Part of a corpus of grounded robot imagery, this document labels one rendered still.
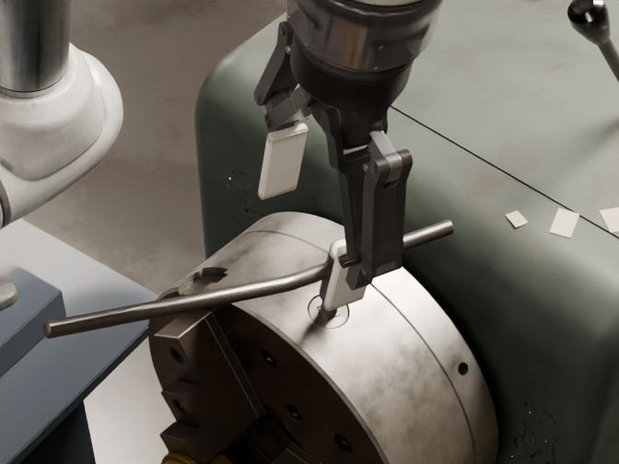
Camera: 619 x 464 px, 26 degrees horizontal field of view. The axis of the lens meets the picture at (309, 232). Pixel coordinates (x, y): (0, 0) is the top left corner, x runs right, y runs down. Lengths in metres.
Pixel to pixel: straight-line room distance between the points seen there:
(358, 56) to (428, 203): 0.39
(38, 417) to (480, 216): 0.70
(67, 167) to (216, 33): 1.78
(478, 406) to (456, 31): 0.38
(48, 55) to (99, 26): 1.93
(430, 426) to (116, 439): 1.49
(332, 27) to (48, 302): 0.99
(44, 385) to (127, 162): 1.41
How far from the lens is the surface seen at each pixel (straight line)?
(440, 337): 1.10
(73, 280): 1.78
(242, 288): 0.98
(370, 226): 0.85
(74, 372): 1.68
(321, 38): 0.77
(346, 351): 1.06
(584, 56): 1.30
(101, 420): 2.56
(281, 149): 0.96
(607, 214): 1.15
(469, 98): 1.24
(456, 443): 1.12
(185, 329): 1.11
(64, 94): 1.55
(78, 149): 1.61
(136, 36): 3.38
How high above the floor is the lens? 2.05
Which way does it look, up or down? 46 degrees down
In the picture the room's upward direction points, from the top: straight up
